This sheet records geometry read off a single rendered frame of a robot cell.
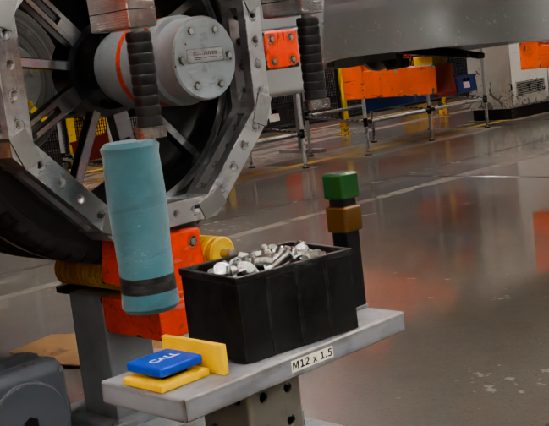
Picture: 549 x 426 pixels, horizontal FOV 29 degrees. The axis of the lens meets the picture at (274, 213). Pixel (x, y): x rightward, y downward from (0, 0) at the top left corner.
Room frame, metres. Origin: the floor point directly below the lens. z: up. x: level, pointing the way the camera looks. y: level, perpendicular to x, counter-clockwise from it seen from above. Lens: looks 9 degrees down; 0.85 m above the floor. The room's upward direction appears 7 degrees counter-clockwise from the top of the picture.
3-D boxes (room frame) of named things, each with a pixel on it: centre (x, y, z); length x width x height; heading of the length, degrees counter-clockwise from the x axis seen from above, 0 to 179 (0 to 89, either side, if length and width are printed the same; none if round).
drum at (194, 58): (1.71, 0.15, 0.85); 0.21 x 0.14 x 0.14; 44
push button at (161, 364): (1.31, 0.16, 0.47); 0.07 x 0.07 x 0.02; 44
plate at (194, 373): (1.31, 0.16, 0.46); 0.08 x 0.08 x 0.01; 44
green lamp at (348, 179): (1.57, -0.10, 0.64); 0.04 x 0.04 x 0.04; 44
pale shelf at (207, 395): (1.43, 0.04, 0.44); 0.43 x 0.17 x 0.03; 134
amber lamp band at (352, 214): (1.57, -0.10, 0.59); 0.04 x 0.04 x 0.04; 44
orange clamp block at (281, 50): (1.98, -0.02, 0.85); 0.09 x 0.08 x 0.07; 134
